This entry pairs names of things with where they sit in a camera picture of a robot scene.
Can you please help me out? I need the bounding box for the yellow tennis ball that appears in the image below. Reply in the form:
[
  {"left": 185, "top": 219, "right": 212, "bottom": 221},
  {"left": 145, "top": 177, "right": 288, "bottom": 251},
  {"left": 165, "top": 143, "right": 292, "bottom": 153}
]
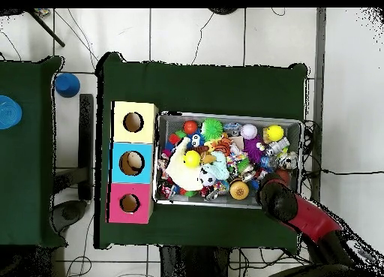
[{"left": 182, "top": 149, "right": 202, "bottom": 169}]

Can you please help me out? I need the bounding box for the black floor cable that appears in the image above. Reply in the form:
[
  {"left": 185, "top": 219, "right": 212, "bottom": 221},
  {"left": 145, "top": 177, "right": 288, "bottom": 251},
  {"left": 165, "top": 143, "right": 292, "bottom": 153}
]
[{"left": 320, "top": 168, "right": 384, "bottom": 176}]

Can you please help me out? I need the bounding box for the yellow smiley ball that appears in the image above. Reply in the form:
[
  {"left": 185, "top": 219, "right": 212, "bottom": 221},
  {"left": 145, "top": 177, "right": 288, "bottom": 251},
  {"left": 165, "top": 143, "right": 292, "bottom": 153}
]
[{"left": 265, "top": 124, "right": 285, "bottom": 142}]

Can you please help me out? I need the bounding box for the black pole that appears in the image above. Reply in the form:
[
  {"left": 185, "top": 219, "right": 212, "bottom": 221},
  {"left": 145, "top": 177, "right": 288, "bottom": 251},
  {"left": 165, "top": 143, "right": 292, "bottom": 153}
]
[{"left": 28, "top": 9, "right": 66, "bottom": 48}]

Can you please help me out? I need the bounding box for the light teal muslin cloth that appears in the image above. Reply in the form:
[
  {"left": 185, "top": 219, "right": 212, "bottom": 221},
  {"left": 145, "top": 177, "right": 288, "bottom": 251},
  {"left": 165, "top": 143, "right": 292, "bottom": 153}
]
[{"left": 206, "top": 150, "right": 231, "bottom": 182}]

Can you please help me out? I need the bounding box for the dark green table cloth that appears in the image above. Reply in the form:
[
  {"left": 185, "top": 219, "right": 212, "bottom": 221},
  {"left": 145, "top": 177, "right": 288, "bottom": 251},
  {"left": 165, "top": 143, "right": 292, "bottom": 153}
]
[
  {"left": 94, "top": 51, "right": 310, "bottom": 255},
  {"left": 0, "top": 56, "right": 68, "bottom": 249}
]

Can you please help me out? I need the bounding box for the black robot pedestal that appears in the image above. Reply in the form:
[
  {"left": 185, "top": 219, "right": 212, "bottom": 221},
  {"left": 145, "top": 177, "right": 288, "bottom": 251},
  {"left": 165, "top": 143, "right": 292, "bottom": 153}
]
[{"left": 158, "top": 245, "right": 232, "bottom": 277}]

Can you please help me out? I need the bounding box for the blue round lid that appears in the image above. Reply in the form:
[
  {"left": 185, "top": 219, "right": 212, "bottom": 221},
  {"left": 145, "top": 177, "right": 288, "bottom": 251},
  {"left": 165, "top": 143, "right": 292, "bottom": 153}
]
[{"left": 0, "top": 95, "right": 23, "bottom": 130}]

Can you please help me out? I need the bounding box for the orange red ball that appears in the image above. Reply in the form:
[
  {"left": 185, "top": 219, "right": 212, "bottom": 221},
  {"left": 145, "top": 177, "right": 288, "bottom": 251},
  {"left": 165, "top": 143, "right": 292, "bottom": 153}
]
[{"left": 182, "top": 119, "right": 199, "bottom": 136}]

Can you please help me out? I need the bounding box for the white baseball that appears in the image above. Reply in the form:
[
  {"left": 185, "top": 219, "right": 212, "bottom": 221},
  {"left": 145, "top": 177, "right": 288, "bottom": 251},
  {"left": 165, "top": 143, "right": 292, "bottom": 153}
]
[{"left": 240, "top": 123, "right": 258, "bottom": 140}]

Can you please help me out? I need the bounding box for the green spiky ball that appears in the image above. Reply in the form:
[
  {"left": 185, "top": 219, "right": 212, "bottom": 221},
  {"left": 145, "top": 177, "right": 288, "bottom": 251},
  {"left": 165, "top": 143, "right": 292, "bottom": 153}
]
[{"left": 200, "top": 117, "right": 224, "bottom": 141}]

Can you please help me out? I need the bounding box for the toy hamburger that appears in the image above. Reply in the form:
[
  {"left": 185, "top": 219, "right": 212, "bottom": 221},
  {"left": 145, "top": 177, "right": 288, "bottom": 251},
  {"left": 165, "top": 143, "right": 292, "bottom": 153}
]
[{"left": 229, "top": 179, "right": 251, "bottom": 200}]

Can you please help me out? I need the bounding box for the dark grey round seat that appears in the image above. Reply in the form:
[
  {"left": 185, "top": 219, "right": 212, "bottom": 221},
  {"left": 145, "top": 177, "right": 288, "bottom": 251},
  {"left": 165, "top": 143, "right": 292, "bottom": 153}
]
[{"left": 52, "top": 199, "right": 89, "bottom": 233}]

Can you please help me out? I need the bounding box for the blue plastic cup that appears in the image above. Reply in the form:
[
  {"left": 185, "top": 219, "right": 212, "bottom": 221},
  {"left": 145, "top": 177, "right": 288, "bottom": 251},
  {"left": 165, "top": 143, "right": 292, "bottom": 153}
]
[{"left": 54, "top": 72, "right": 81, "bottom": 98}]

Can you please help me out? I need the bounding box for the wooden box with three holes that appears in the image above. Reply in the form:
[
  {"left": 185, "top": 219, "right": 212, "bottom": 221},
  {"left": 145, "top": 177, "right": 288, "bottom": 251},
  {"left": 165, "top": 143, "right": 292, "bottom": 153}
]
[{"left": 105, "top": 100, "right": 159, "bottom": 224}]

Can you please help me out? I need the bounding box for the cream muslin cloth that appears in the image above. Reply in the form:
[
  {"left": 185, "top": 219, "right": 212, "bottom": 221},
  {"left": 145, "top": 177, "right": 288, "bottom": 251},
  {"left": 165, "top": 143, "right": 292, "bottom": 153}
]
[{"left": 164, "top": 136, "right": 208, "bottom": 192}]

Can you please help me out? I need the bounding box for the shallow metal mesh bin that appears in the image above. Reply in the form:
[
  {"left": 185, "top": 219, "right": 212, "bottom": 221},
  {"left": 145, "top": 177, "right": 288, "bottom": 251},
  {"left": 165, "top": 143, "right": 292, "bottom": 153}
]
[{"left": 152, "top": 110, "right": 304, "bottom": 210}]

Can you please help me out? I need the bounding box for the orange striped tiger plush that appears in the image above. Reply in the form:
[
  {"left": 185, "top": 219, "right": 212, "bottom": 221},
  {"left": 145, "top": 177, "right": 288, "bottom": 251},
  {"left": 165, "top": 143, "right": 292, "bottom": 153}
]
[{"left": 209, "top": 137, "right": 233, "bottom": 156}]

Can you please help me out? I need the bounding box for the black round stand base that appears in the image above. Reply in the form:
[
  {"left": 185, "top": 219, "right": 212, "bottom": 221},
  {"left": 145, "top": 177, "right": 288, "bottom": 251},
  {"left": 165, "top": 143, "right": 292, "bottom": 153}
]
[{"left": 208, "top": 8, "right": 239, "bottom": 16}]

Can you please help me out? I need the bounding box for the purple spiky toy with eyes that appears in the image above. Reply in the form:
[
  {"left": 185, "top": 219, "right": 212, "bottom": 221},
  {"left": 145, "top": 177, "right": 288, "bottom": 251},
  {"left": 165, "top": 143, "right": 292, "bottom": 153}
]
[{"left": 241, "top": 135, "right": 266, "bottom": 165}]

